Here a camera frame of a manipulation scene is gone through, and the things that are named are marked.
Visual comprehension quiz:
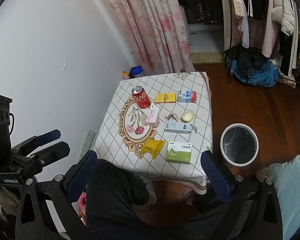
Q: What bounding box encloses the green white medicine box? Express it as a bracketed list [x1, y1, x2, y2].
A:
[165, 141, 192, 163]

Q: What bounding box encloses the light blue medicine box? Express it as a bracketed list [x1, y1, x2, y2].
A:
[164, 121, 192, 134]

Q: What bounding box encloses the red cola can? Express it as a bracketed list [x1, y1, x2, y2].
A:
[132, 86, 151, 109]

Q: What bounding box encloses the pomelo peel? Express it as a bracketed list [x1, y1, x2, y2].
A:
[181, 109, 194, 123]

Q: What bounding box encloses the yellow snack wrapper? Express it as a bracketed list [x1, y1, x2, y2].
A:
[140, 138, 165, 159]

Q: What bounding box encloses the pink white box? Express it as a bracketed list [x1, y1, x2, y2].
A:
[146, 102, 160, 126]

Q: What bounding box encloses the paper scrap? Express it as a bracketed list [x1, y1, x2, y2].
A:
[165, 112, 180, 122]

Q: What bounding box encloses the blue red milk carton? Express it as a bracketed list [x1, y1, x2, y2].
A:
[177, 90, 197, 103]

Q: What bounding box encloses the yellow cigarette box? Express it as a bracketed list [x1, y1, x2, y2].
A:
[155, 93, 177, 103]

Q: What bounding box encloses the white round trash bin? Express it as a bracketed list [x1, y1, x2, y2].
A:
[220, 123, 259, 167]

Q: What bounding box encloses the light blue bed quilt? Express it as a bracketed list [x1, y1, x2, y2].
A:
[256, 155, 300, 239]

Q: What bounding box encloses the white power strip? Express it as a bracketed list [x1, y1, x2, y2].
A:
[77, 128, 96, 162]

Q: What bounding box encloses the black trousers leg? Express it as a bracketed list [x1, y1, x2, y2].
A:
[85, 159, 153, 239]

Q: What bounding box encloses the blue lid jar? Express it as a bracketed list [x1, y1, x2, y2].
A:
[129, 66, 145, 79]

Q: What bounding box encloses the white patterned tablecloth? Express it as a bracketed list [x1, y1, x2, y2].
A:
[93, 72, 212, 194]

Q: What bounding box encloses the blue black clothes pile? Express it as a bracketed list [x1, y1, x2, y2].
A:
[224, 43, 280, 88]

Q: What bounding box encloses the black clothes rack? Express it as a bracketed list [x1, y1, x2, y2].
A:
[227, 0, 235, 55]

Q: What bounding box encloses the pink floral curtain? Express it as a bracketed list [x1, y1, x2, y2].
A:
[106, 0, 194, 75]

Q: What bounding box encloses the hanging white coat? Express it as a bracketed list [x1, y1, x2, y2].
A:
[271, 0, 295, 36]

